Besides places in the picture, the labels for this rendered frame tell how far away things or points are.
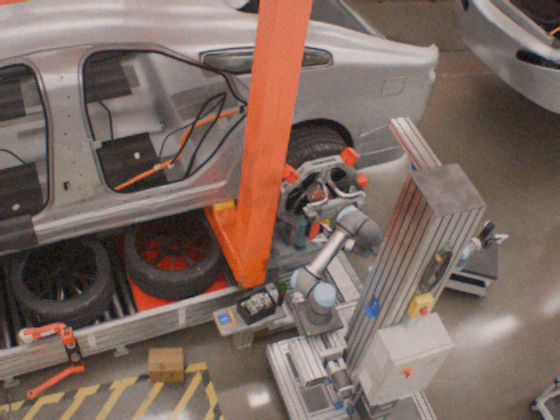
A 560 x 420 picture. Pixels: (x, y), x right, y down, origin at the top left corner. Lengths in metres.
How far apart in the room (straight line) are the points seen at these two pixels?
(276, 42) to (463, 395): 2.80
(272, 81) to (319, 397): 2.02
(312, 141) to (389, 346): 1.46
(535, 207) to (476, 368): 1.91
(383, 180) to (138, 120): 2.24
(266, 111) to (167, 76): 1.82
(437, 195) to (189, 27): 1.59
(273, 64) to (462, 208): 0.98
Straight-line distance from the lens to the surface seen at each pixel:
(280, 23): 2.51
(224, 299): 3.98
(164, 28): 3.23
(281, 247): 4.41
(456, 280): 4.74
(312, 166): 3.71
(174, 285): 3.88
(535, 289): 5.17
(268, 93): 2.71
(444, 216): 2.37
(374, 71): 3.74
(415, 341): 2.96
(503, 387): 4.54
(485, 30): 5.75
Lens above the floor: 3.66
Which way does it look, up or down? 48 degrees down
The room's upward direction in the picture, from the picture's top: 11 degrees clockwise
